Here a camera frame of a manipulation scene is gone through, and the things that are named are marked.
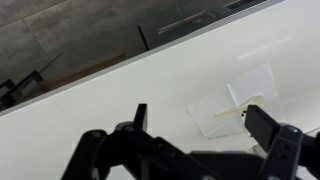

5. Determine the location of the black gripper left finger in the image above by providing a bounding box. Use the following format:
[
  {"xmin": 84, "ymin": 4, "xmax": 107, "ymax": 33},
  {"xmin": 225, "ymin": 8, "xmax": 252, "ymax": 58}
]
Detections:
[{"xmin": 61, "ymin": 104, "xmax": 157, "ymax": 180}]

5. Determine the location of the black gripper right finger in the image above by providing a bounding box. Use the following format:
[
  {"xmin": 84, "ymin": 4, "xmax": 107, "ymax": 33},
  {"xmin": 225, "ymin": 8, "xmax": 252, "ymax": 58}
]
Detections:
[{"xmin": 245, "ymin": 105, "xmax": 320, "ymax": 180}]

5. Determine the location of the stainless steel dishwasher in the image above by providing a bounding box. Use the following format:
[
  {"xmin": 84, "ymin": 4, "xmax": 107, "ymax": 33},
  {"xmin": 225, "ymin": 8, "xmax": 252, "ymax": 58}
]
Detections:
[{"xmin": 137, "ymin": 0, "xmax": 268, "ymax": 51}]

